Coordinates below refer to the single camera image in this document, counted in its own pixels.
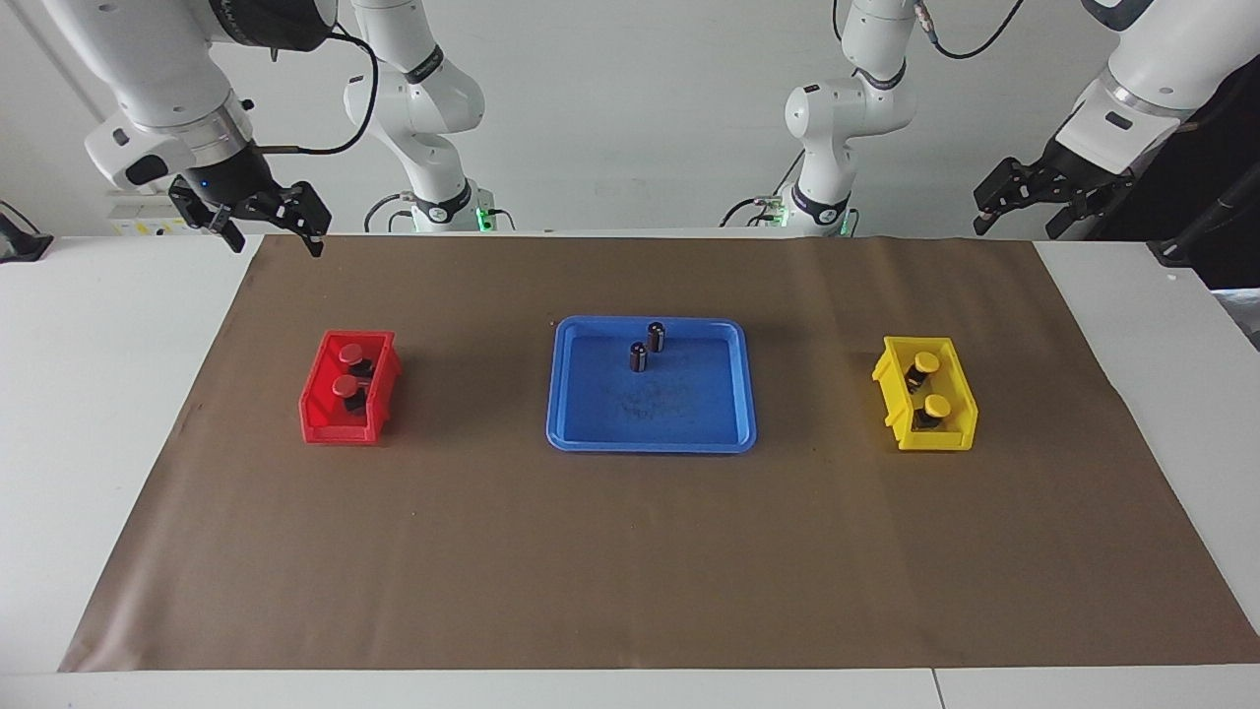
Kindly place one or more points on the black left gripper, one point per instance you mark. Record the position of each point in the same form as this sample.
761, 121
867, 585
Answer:
1068, 177

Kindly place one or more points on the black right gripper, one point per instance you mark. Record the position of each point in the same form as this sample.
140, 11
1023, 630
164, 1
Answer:
241, 182

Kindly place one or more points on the red push button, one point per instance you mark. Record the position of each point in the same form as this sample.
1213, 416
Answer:
345, 386
351, 352

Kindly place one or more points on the yellow push button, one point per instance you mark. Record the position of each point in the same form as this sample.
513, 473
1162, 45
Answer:
923, 361
936, 406

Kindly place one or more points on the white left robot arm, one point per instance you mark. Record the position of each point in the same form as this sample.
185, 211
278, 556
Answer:
1152, 69

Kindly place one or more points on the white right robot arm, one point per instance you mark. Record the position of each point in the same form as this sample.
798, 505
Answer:
157, 69

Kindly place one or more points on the blue plastic tray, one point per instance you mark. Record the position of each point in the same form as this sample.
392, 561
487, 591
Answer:
679, 414

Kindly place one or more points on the black stand bar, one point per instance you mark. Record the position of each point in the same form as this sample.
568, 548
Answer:
1196, 236

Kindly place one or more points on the red plastic bin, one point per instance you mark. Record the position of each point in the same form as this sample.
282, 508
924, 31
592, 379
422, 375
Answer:
320, 409

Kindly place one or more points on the yellow plastic bin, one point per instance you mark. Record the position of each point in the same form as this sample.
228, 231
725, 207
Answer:
960, 394

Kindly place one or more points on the black background panel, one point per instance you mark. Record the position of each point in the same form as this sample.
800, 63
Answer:
1230, 158

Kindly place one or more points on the black cylindrical capacitor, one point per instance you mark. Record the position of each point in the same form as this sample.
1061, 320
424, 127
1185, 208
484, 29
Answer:
656, 337
639, 357

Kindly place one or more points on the brown paper table mat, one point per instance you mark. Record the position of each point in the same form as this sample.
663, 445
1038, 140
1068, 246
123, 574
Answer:
630, 551

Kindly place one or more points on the white wall socket box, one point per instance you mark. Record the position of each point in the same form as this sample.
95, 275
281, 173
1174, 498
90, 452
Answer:
133, 212

